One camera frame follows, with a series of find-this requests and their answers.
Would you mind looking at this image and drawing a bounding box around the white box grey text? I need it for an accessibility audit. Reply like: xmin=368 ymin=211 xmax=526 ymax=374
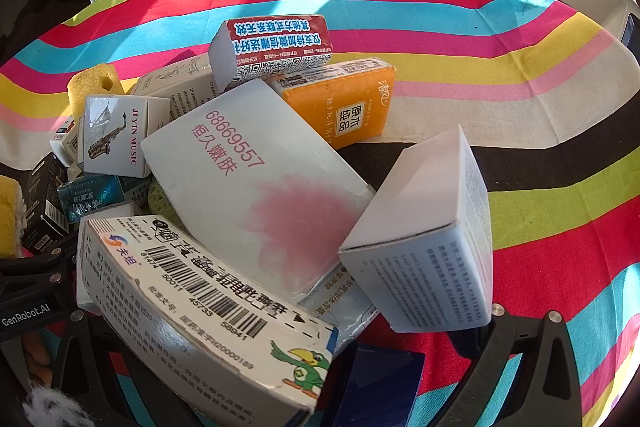
xmin=339 ymin=124 xmax=495 ymax=334

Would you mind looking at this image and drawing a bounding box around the yellow white sponge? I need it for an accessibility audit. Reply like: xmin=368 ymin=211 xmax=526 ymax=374
xmin=0 ymin=175 xmax=27 ymax=259

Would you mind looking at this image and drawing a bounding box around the yellow-green sponge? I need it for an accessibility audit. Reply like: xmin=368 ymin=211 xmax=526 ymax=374
xmin=146 ymin=179 xmax=178 ymax=220

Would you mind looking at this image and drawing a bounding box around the orange tissue pack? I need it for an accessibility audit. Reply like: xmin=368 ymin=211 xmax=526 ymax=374
xmin=267 ymin=59 xmax=397 ymax=151

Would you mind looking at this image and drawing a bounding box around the light blue white packet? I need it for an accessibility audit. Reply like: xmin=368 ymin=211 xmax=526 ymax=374
xmin=299 ymin=266 xmax=382 ymax=359

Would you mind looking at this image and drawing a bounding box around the teal box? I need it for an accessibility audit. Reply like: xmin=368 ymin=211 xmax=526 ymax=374
xmin=57 ymin=174 xmax=126 ymax=224

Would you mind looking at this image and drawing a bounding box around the striped colourful tablecloth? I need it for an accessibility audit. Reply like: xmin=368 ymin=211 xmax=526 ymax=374
xmin=0 ymin=0 xmax=640 ymax=427

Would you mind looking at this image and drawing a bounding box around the black box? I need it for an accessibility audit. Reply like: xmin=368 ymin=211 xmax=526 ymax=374
xmin=21 ymin=152 xmax=72 ymax=254

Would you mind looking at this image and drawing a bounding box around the white box line drawing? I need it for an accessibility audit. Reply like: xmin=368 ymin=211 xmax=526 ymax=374
xmin=127 ymin=54 xmax=218 ymax=124

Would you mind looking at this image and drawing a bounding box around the yellow sponge with hole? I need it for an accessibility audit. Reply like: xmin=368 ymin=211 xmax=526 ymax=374
xmin=67 ymin=62 xmax=124 ymax=118

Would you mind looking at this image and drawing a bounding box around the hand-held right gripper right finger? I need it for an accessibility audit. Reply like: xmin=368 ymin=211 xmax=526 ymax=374
xmin=425 ymin=303 xmax=585 ymax=427

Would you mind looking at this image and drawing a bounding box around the dark blue box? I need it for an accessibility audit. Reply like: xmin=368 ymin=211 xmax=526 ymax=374
xmin=345 ymin=342 xmax=427 ymax=427

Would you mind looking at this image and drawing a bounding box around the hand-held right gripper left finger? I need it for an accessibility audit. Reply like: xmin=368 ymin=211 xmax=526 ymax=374
xmin=50 ymin=308 xmax=213 ymax=427

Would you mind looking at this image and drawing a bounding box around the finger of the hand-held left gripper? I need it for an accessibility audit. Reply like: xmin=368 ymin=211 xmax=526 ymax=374
xmin=0 ymin=243 xmax=78 ymax=280

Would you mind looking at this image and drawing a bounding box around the large white box pink flower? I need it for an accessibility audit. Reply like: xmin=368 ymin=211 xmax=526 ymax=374
xmin=140 ymin=79 xmax=377 ymax=304

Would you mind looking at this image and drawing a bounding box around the white box with parrot print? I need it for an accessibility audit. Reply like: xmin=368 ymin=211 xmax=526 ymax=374
xmin=75 ymin=214 xmax=340 ymax=427

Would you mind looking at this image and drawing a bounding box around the person's left hand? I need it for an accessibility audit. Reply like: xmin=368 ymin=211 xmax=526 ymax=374
xmin=21 ymin=331 xmax=54 ymax=384

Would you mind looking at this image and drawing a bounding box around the white box saxophone print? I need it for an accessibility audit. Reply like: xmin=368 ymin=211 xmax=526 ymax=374
xmin=82 ymin=94 xmax=172 ymax=178

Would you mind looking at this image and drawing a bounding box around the red label white box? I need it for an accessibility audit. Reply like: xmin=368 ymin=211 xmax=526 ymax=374
xmin=209 ymin=14 xmax=333 ymax=94

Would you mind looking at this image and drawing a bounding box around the small white box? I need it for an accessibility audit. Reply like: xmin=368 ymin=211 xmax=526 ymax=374
xmin=49 ymin=117 xmax=85 ymax=168

